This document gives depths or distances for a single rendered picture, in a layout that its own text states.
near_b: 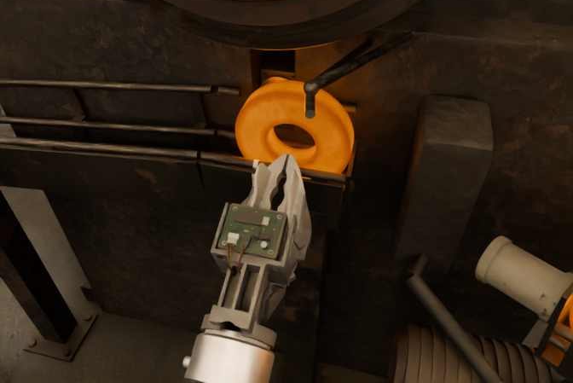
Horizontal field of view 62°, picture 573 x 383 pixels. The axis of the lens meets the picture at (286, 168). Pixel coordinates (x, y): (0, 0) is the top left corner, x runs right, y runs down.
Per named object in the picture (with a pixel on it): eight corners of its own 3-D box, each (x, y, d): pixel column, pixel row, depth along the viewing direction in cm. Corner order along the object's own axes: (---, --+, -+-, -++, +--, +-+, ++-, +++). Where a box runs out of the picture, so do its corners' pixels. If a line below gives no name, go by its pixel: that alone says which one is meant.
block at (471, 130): (395, 214, 76) (424, 86, 59) (446, 223, 74) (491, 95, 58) (389, 269, 68) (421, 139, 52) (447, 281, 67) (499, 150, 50)
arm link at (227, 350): (269, 402, 45) (188, 381, 47) (280, 351, 47) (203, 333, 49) (259, 395, 39) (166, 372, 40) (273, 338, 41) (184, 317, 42)
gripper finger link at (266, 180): (285, 133, 52) (264, 209, 47) (289, 160, 57) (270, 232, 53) (257, 129, 52) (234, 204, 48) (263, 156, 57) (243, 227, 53)
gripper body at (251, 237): (301, 208, 45) (270, 338, 40) (304, 240, 53) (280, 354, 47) (224, 194, 47) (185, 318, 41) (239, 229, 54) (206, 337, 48)
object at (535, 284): (496, 259, 60) (506, 225, 56) (570, 302, 55) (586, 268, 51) (470, 287, 57) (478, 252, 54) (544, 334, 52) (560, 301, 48)
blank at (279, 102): (245, 64, 59) (236, 78, 56) (368, 97, 57) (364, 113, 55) (238, 155, 69) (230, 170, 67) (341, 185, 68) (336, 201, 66)
